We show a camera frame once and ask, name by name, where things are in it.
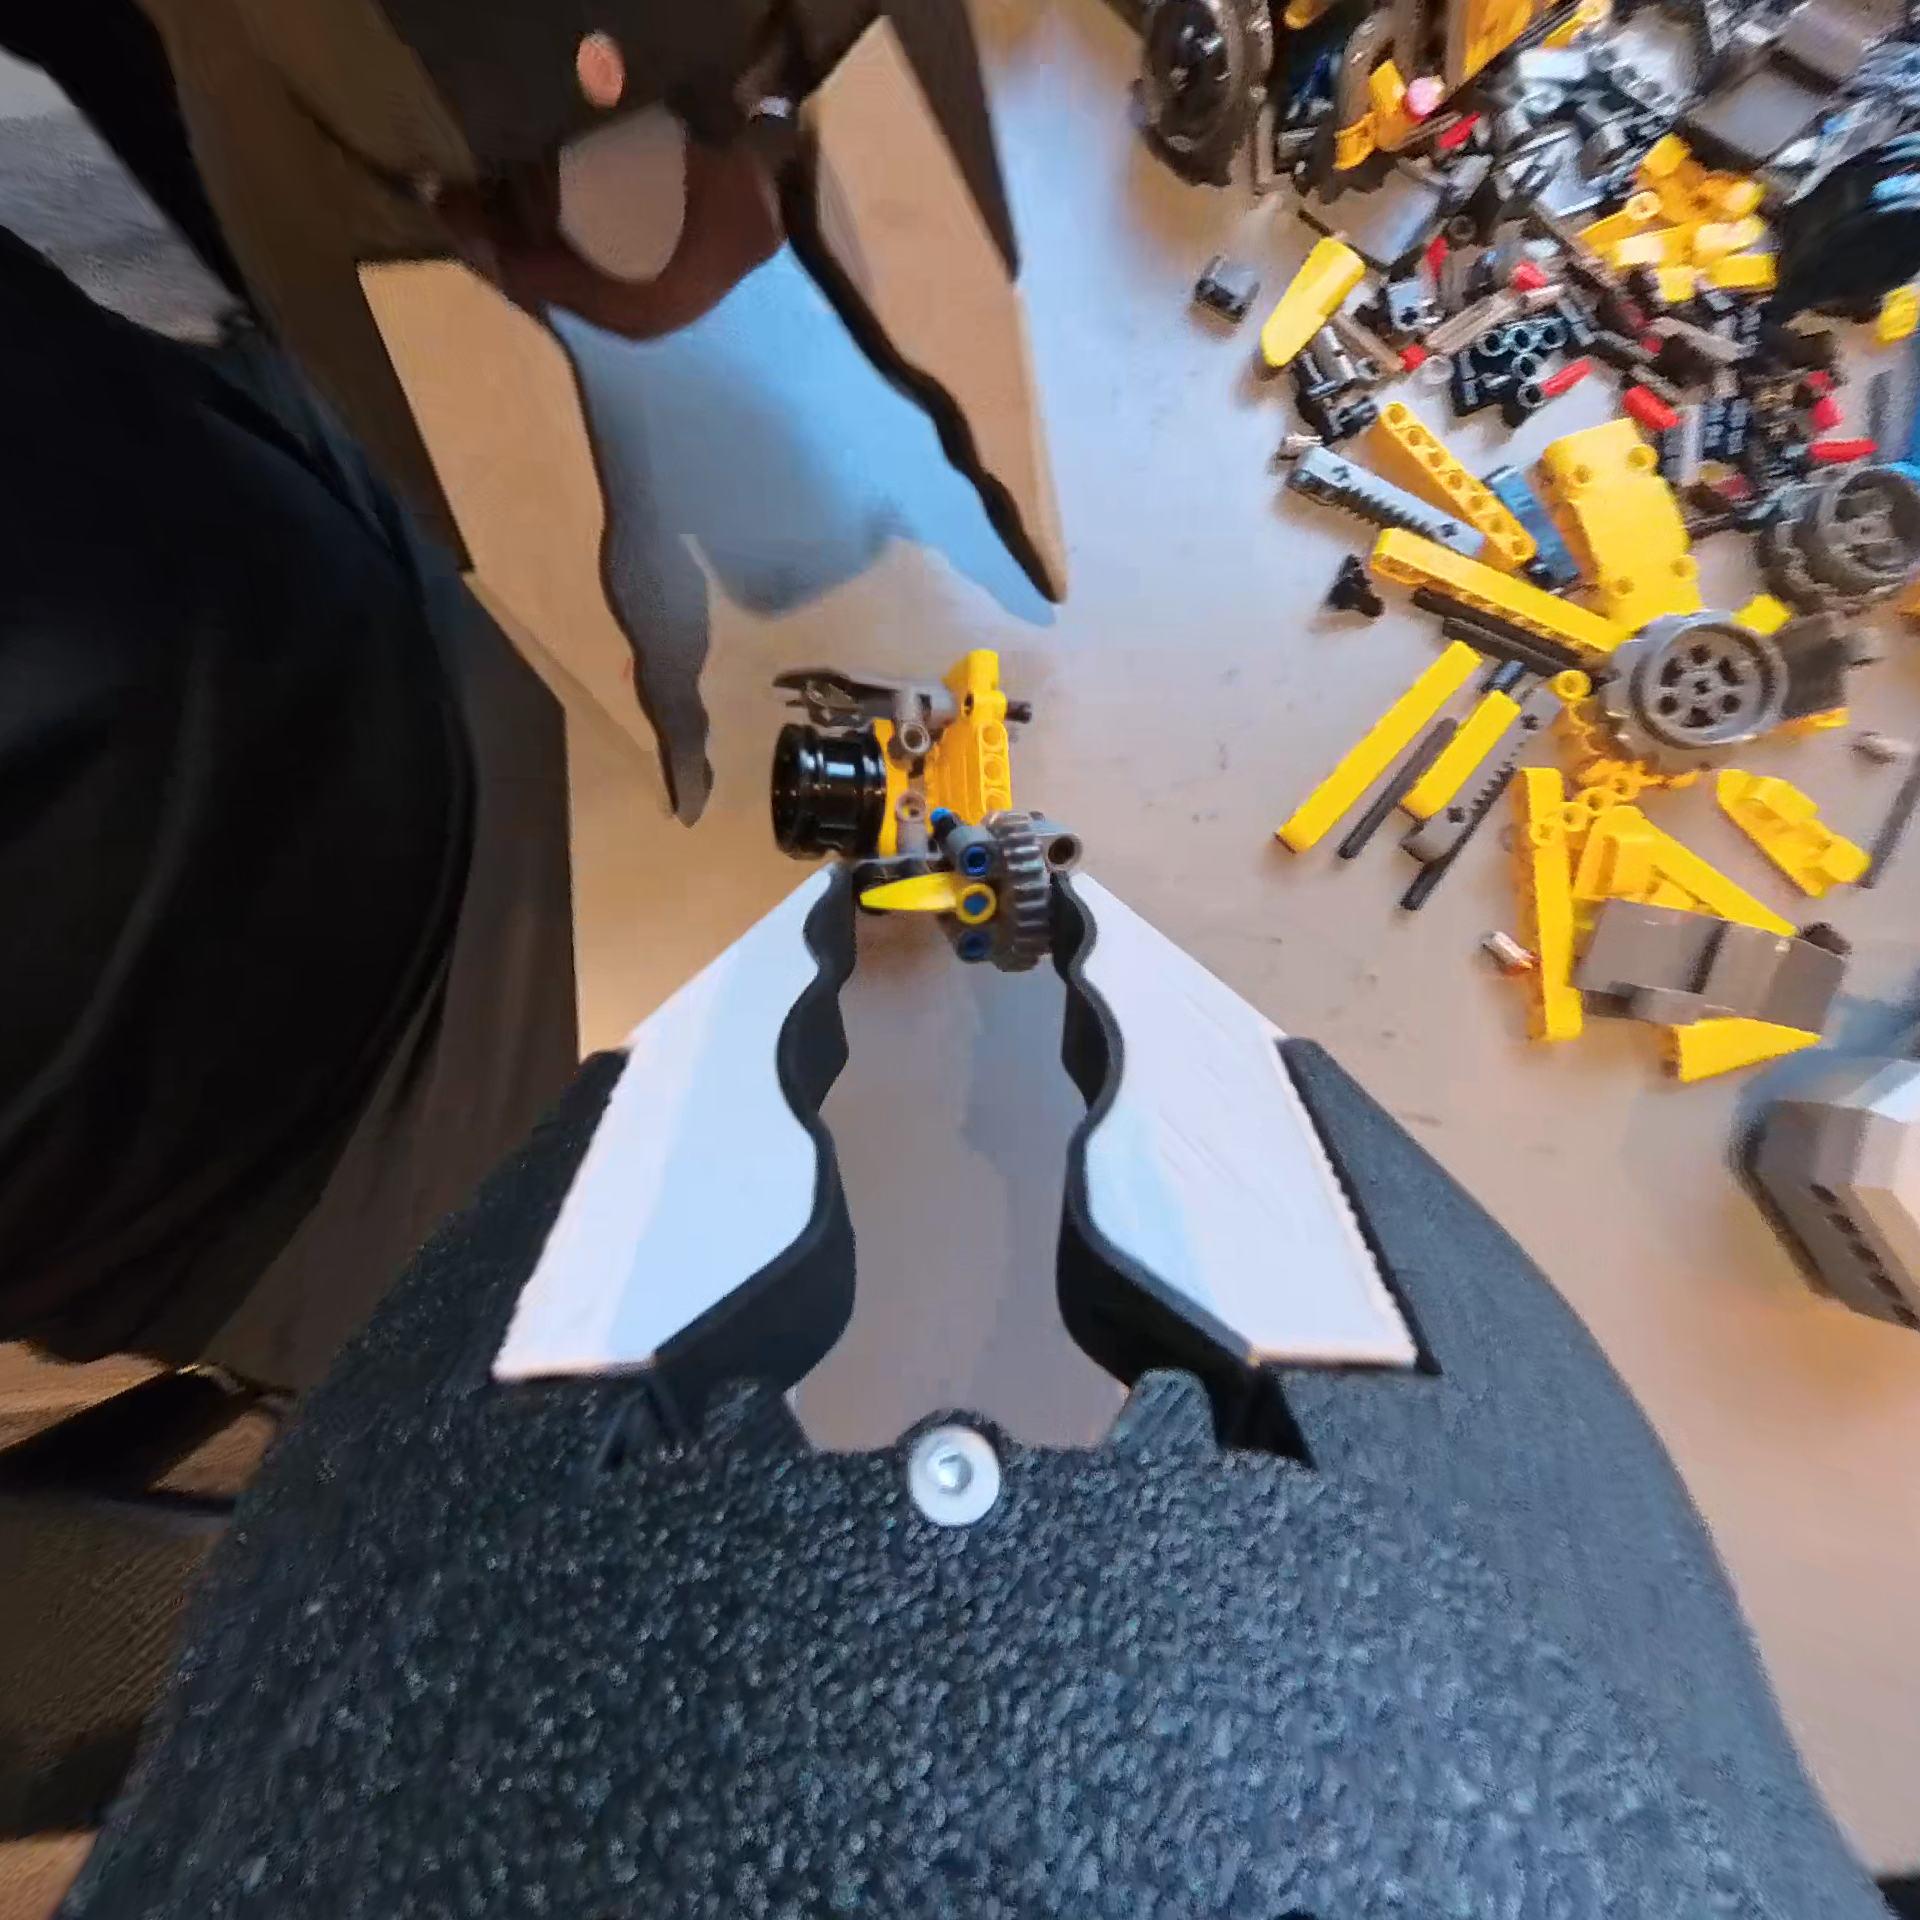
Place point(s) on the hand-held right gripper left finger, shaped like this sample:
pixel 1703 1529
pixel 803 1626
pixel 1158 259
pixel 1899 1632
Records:
pixel 675 1185

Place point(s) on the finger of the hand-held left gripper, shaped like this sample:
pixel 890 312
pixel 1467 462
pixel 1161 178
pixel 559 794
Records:
pixel 511 451
pixel 931 300

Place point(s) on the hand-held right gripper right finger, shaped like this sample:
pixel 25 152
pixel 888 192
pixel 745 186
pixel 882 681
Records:
pixel 1243 1185

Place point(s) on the grey toy gear assembly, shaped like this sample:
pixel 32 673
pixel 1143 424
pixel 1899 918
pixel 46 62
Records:
pixel 1026 886

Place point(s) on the yellow black toy wheel assembly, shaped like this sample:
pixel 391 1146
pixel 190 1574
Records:
pixel 819 787

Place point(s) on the grey desk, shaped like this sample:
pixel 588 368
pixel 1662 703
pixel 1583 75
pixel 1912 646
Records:
pixel 1201 674

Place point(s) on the small black connector brick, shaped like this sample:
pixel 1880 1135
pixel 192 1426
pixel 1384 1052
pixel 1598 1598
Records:
pixel 1227 286

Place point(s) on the person's dark trousers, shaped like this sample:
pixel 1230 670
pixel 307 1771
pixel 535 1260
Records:
pixel 511 931

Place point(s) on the toy vehicle chassis with wheels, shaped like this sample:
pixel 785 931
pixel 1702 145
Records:
pixel 1201 75

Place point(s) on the yellow curved panel brick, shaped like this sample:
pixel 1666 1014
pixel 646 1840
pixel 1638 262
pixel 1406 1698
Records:
pixel 1313 300

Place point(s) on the grey curved panel piece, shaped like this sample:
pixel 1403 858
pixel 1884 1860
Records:
pixel 1710 961

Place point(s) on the pile of small black bricks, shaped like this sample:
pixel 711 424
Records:
pixel 1516 359

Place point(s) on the grey toy battery box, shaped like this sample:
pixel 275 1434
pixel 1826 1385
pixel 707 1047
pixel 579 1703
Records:
pixel 1844 1185

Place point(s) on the pile of yellow beams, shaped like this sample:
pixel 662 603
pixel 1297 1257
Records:
pixel 1500 592

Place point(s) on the grey toy wheel hub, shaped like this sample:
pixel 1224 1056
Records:
pixel 1851 532
pixel 1703 690

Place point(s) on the black toy tyre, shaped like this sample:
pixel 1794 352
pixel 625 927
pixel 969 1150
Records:
pixel 1851 240

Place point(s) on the wooden post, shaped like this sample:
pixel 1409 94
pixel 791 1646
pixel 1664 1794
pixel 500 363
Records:
pixel 254 135

